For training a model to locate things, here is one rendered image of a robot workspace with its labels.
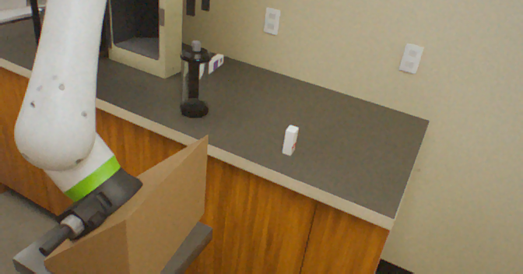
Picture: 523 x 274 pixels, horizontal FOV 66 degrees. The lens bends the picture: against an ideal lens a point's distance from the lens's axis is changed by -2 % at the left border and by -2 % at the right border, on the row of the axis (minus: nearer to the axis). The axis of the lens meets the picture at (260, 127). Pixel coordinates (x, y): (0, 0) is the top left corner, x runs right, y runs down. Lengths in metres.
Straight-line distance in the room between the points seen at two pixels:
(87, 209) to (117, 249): 0.12
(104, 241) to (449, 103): 1.42
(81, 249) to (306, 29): 1.34
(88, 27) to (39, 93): 0.14
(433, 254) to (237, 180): 1.17
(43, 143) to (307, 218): 0.87
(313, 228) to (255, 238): 0.25
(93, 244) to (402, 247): 1.68
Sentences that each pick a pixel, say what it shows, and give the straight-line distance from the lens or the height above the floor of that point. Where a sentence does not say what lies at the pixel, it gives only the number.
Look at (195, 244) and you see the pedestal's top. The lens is 1.03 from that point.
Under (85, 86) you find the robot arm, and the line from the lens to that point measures 0.77.
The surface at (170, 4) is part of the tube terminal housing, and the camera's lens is 1.71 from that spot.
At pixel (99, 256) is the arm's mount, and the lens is 0.87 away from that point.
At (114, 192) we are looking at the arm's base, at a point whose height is 1.12.
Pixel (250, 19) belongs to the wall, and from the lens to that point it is 1.99.
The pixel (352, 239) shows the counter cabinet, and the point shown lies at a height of 0.79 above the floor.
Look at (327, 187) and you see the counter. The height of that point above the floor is 0.94.
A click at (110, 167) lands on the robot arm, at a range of 0.92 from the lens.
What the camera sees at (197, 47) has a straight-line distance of 1.43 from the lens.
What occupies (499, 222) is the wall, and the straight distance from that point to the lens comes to 2.08.
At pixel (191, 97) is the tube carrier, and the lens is 1.47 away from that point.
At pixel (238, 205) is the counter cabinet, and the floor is 0.72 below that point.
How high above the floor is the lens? 1.69
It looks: 31 degrees down
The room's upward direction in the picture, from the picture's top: 8 degrees clockwise
